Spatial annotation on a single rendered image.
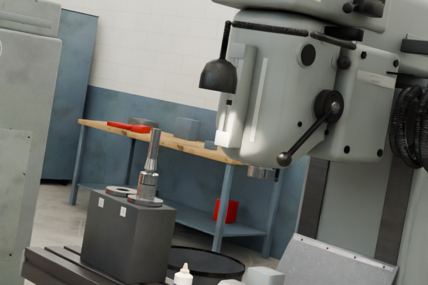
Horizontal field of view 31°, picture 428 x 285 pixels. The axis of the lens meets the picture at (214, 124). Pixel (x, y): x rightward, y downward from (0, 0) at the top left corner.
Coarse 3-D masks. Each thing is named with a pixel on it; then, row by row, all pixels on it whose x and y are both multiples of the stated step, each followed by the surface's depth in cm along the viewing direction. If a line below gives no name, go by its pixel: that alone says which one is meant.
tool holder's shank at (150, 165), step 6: (156, 132) 191; (150, 138) 192; (156, 138) 191; (150, 144) 192; (156, 144) 191; (150, 150) 191; (156, 150) 192; (150, 156) 191; (156, 156) 192; (150, 162) 191; (156, 162) 192; (144, 168) 192; (150, 168) 191; (156, 168) 192
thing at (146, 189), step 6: (144, 180) 191; (150, 180) 191; (156, 180) 192; (138, 186) 192; (144, 186) 191; (150, 186) 191; (156, 186) 192; (138, 192) 192; (144, 192) 191; (150, 192) 191; (144, 198) 191; (150, 198) 191
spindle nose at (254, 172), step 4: (248, 168) 165; (252, 168) 163; (256, 168) 163; (248, 172) 164; (252, 172) 163; (256, 172) 163; (260, 172) 163; (264, 172) 163; (268, 172) 164; (252, 176) 163; (256, 176) 163; (260, 176) 163; (264, 176) 163; (268, 176) 164
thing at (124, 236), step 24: (96, 192) 199; (120, 192) 196; (96, 216) 198; (120, 216) 190; (144, 216) 186; (168, 216) 191; (96, 240) 197; (120, 240) 189; (144, 240) 187; (168, 240) 192; (96, 264) 196; (120, 264) 188; (144, 264) 188
